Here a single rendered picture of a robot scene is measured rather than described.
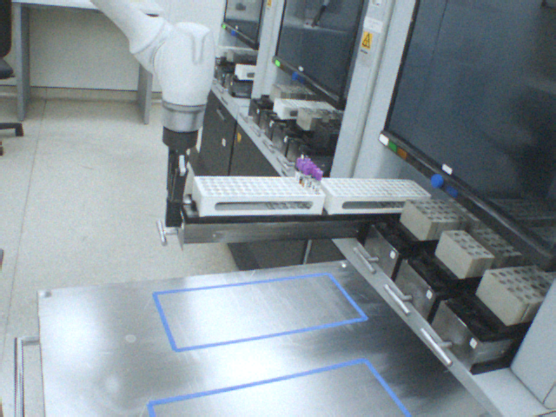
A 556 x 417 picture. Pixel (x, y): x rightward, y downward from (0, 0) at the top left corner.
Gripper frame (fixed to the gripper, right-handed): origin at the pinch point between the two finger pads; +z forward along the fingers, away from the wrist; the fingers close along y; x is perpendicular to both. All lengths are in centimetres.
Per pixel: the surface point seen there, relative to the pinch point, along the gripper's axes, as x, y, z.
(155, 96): -46, 350, 75
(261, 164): -47, 69, 18
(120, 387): 16, -52, -2
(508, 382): -54, -57, 6
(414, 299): -47, -32, 4
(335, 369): -15, -53, -2
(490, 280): -54, -42, -7
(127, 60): -19, 350, 43
